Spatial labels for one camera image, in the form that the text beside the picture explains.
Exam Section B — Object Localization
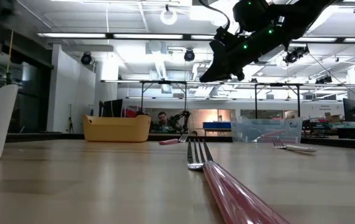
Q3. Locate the white-handled fork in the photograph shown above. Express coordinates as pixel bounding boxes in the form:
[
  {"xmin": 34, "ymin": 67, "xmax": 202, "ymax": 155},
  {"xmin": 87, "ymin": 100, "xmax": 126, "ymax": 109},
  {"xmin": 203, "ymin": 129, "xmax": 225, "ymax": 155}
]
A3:
[{"xmin": 272, "ymin": 138, "xmax": 318, "ymax": 154}]

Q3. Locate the pink-handled fork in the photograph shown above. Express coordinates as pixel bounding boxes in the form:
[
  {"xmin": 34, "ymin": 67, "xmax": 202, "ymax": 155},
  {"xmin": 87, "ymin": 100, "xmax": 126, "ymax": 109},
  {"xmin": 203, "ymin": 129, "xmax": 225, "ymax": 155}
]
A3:
[{"xmin": 158, "ymin": 133, "xmax": 189, "ymax": 146}]

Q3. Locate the yellow hanging cable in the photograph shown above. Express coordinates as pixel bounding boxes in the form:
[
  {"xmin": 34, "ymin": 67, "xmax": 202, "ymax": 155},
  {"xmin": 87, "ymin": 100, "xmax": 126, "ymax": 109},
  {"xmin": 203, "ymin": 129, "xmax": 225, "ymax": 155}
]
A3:
[{"xmin": 5, "ymin": 29, "xmax": 15, "ymax": 86}]

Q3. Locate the black ceiling camera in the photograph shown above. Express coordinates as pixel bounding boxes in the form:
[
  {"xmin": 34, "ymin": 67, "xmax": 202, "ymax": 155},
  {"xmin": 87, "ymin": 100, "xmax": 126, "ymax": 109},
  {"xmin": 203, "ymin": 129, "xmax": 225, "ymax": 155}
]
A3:
[{"xmin": 283, "ymin": 45, "xmax": 310, "ymax": 65}]

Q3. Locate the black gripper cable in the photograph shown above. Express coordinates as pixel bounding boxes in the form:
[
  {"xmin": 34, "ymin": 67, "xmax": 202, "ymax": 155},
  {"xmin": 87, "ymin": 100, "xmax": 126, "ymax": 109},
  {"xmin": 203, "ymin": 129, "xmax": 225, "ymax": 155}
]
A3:
[{"xmin": 198, "ymin": 0, "xmax": 231, "ymax": 32}]

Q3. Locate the yellow plastic bin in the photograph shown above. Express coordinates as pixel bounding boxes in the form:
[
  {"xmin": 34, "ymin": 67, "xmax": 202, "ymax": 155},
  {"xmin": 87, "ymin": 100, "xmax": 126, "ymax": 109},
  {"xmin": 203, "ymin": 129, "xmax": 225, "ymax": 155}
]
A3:
[{"xmin": 82, "ymin": 114, "xmax": 153, "ymax": 143}]

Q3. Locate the black computer monitor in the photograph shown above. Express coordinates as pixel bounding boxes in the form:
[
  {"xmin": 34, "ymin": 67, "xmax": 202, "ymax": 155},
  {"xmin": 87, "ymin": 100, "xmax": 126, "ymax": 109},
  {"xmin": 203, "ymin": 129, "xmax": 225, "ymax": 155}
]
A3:
[
  {"xmin": 98, "ymin": 98, "xmax": 124, "ymax": 118},
  {"xmin": 343, "ymin": 98, "xmax": 355, "ymax": 123}
]

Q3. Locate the ceiling light strip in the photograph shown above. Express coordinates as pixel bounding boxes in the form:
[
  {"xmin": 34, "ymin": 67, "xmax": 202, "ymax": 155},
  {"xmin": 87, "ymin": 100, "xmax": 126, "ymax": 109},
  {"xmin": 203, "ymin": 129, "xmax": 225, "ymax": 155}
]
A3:
[
  {"xmin": 36, "ymin": 32, "xmax": 184, "ymax": 40},
  {"xmin": 191, "ymin": 34, "xmax": 355, "ymax": 44}
]

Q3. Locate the round black ceiling fixture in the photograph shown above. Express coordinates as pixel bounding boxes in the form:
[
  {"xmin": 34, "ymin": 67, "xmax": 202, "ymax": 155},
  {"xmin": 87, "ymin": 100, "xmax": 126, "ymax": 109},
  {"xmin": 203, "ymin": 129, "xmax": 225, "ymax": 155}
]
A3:
[
  {"xmin": 80, "ymin": 52, "xmax": 93, "ymax": 66},
  {"xmin": 183, "ymin": 49, "xmax": 196, "ymax": 62}
]

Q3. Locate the thin black diagonal cable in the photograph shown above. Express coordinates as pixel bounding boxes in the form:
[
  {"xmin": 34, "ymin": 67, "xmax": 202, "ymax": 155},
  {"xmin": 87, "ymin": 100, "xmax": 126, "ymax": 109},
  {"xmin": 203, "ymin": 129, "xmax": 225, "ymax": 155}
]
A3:
[{"xmin": 310, "ymin": 53, "xmax": 355, "ymax": 108}]

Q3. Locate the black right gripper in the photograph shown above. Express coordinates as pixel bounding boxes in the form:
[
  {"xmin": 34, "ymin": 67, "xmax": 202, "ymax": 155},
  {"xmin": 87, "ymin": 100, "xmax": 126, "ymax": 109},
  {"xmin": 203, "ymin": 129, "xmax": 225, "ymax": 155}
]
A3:
[{"xmin": 199, "ymin": 26, "xmax": 290, "ymax": 83}]

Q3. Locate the black metal stand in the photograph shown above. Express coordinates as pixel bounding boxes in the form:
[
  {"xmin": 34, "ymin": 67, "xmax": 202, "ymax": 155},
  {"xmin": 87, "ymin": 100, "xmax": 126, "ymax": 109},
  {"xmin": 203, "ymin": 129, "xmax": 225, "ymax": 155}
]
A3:
[
  {"xmin": 139, "ymin": 80, "xmax": 188, "ymax": 124},
  {"xmin": 253, "ymin": 82, "xmax": 302, "ymax": 118}
]

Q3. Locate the dark office desk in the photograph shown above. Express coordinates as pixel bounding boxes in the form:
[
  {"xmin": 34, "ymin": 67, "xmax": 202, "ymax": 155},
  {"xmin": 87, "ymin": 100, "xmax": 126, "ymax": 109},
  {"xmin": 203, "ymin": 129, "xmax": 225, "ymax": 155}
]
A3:
[{"xmin": 301, "ymin": 126, "xmax": 355, "ymax": 140}]

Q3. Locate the blue storage bin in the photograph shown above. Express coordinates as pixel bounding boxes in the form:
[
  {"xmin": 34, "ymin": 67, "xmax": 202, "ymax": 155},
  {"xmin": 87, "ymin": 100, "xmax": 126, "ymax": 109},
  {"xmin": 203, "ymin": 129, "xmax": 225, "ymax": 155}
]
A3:
[{"xmin": 202, "ymin": 121, "xmax": 232, "ymax": 130}]

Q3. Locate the cardboard box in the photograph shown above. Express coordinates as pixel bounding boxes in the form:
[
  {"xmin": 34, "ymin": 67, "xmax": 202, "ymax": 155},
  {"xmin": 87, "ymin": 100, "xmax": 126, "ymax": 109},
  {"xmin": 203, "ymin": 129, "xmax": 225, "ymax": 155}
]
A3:
[{"xmin": 323, "ymin": 111, "xmax": 342, "ymax": 123}]

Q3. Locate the clear plastic bin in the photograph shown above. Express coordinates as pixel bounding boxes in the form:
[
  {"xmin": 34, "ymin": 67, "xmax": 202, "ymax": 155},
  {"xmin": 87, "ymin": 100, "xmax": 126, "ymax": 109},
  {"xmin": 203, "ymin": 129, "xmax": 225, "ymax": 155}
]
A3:
[{"xmin": 230, "ymin": 116, "xmax": 303, "ymax": 144}]

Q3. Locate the black table frame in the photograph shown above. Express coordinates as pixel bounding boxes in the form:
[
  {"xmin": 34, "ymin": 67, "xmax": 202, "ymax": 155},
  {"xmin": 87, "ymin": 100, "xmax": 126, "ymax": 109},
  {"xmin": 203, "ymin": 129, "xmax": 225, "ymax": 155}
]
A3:
[{"xmin": 5, "ymin": 132, "xmax": 355, "ymax": 151}]

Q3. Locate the black ceiling spotlight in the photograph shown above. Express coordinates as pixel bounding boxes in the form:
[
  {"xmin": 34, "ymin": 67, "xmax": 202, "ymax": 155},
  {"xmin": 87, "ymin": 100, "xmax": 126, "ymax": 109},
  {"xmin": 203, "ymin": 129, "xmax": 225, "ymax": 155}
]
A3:
[{"xmin": 315, "ymin": 75, "xmax": 333, "ymax": 85}]

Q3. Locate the white ring lamp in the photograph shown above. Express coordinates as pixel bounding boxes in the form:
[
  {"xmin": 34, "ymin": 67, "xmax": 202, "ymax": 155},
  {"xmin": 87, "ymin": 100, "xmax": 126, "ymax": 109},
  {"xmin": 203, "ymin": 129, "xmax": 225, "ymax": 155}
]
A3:
[{"xmin": 160, "ymin": 4, "xmax": 178, "ymax": 26}]

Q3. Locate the black tripod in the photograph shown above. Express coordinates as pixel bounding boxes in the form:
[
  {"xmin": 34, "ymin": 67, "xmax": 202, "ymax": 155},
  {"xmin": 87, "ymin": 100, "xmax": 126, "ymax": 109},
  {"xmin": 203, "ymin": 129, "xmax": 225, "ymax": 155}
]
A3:
[{"xmin": 67, "ymin": 103, "xmax": 75, "ymax": 134}]

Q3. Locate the person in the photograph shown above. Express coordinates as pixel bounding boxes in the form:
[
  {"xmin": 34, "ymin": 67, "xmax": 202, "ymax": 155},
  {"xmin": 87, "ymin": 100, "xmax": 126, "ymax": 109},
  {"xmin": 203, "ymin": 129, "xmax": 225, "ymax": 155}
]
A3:
[{"xmin": 151, "ymin": 111, "xmax": 181, "ymax": 134}]

